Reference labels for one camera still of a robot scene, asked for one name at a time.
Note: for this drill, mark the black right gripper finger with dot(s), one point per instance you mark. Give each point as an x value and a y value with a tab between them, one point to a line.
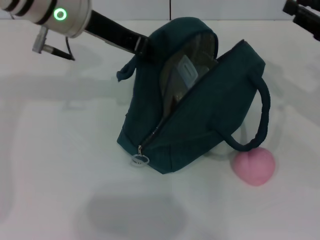
300	7
310	25

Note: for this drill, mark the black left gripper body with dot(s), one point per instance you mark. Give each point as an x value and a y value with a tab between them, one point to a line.
112	30

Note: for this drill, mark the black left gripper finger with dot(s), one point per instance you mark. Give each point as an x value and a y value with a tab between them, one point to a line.
150	51

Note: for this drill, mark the clear blue-rimmed lunch box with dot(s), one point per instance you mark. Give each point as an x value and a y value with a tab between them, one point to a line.
186	71

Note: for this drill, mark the dark teal fabric lunch bag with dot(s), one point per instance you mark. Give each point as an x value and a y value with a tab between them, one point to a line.
200	125

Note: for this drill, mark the pink peach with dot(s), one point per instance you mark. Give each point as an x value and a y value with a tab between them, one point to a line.
253	167

